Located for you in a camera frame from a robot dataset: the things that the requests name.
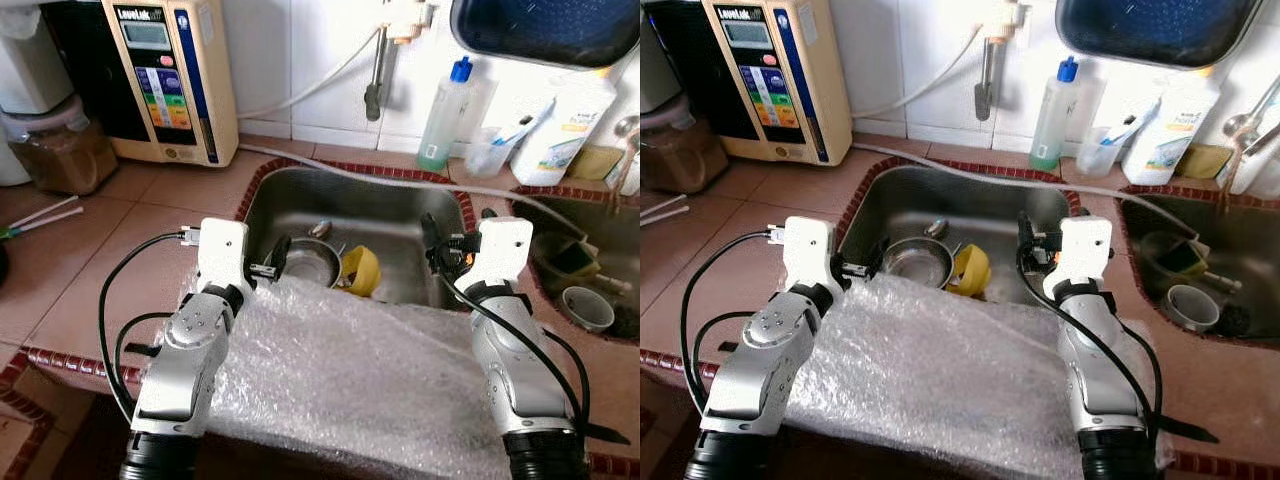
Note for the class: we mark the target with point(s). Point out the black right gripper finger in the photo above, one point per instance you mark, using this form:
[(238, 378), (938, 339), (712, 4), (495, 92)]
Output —
[(432, 232), (1026, 230)]

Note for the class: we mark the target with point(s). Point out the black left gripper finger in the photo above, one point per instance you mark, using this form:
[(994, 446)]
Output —
[(874, 254), (280, 255)]

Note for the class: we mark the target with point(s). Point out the stainless steel bowl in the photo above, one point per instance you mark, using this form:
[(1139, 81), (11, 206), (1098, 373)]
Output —
[(915, 262), (310, 265)]

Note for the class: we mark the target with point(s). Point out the yellow plastic bowl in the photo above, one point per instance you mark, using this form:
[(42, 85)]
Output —
[(972, 270), (365, 270)]

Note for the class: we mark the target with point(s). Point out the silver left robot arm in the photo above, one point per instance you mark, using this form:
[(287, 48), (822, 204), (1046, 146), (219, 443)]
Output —
[(185, 360), (770, 355)]

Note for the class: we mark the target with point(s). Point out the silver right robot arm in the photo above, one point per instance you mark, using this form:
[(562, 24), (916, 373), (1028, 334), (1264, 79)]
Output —
[(1100, 370), (510, 370)]

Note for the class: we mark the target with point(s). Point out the stainless steel spoon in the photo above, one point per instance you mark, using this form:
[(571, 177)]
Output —
[(320, 230), (937, 228)]

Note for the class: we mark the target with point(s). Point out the steel sink basin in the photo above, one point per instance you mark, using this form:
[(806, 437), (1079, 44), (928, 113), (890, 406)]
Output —
[(380, 215), (960, 210), (625, 225), (1240, 230)]

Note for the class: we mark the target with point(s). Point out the clear plastic cup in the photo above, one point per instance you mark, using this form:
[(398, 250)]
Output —
[(490, 160), (1100, 157)]

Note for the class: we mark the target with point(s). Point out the clear bottle blue cap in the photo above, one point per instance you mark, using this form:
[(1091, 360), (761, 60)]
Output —
[(445, 120), (1055, 120)]

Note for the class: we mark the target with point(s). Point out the white blue toothbrush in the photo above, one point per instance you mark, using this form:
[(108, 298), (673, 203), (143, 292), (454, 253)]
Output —
[(1125, 128), (515, 130)]

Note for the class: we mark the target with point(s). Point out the clear bubble wrap sheet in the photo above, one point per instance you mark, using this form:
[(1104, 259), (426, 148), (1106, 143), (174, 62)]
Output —
[(350, 380), (940, 380)]

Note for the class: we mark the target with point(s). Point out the white ceramic cup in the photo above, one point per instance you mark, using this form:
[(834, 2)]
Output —
[(1190, 310), (588, 310)]

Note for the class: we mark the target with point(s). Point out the yellow sponge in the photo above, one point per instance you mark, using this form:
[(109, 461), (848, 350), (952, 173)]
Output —
[(595, 165), (1205, 162)]

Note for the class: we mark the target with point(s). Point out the white detergent bottle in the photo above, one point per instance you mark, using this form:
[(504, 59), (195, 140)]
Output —
[(565, 130), (1170, 130)]

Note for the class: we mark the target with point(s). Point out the cream water ionizer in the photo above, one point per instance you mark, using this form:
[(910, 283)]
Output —
[(205, 80), (815, 80)]

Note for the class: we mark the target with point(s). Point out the thin white stick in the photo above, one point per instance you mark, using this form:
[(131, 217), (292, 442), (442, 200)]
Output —
[(50, 222), (50, 209), (665, 217), (665, 204)]

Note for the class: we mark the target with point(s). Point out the jar with brown contents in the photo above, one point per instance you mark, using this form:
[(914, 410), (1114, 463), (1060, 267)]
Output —
[(60, 160), (685, 160)]

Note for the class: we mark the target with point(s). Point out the chrome faucet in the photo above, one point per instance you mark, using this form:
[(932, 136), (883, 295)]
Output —
[(1240, 125), (627, 127)]

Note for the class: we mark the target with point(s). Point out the dark blue tray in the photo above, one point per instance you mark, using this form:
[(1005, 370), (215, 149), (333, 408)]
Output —
[(550, 30), (1160, 30)]

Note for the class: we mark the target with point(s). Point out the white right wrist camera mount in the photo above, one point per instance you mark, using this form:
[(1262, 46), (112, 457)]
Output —
[(500, 250), (1085, 248)]

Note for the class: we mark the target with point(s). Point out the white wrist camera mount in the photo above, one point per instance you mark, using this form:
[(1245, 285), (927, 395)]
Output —
[(222, 250), (812, 250), (1085, 248), (500, 250)]

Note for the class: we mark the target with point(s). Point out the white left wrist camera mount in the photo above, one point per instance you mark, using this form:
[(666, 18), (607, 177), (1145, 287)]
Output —
[(812, 250), (222, 250)]

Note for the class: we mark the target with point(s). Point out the grey wall tap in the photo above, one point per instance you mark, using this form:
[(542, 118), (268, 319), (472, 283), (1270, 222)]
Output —
[(377, 80), (988, 80)]

